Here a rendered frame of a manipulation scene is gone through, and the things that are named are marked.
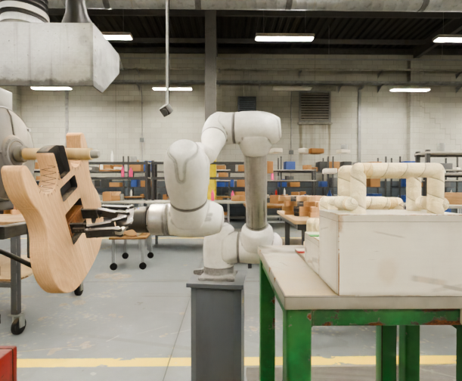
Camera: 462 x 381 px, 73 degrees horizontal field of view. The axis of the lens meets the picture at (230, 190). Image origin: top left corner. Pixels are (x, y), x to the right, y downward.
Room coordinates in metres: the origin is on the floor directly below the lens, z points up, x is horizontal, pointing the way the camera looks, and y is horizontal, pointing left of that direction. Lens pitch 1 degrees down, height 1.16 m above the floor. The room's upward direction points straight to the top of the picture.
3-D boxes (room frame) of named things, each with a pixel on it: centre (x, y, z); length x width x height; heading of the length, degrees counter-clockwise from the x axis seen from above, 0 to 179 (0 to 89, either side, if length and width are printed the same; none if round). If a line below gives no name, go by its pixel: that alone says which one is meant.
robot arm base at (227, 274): (1.62, 0.08, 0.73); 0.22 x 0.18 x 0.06; 83
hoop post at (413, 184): (0.76, -0.45, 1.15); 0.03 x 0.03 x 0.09
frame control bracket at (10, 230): (1.04, 0.70, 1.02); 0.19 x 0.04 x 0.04; 1
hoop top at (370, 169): (0.68, -0.36, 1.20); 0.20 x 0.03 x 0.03; 90
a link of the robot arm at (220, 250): (1.61, 0.05, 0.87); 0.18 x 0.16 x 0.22; 83
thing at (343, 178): (0.76, -0.28, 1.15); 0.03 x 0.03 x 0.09
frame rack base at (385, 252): (0.73, -0.36, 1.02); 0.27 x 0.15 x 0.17; 91
